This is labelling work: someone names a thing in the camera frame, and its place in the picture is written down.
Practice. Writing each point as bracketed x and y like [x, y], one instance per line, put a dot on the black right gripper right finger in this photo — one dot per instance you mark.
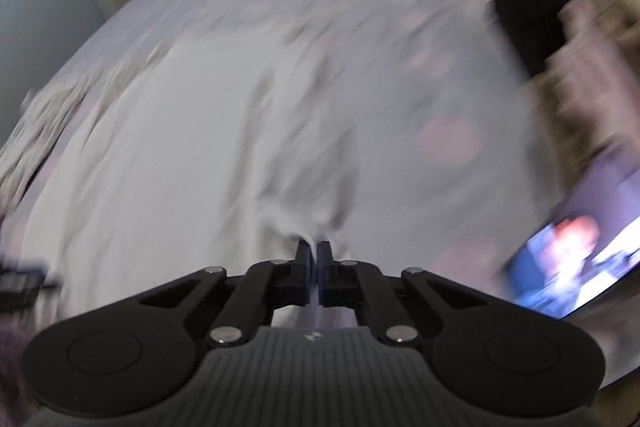
[364, 289]

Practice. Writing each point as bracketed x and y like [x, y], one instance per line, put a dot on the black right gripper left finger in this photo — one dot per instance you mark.
[251, 299]

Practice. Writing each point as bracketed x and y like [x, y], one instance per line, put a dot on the white t-shirt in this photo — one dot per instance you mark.
[226, 151]

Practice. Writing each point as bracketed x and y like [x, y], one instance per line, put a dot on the cream crumpled cloth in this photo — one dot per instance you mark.
[50, 111]

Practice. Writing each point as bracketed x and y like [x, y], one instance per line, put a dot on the grey pink-dotted bed sheet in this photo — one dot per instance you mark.
[454, 169]

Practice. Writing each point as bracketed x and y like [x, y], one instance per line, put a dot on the black garment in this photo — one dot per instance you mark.
[534, 29]

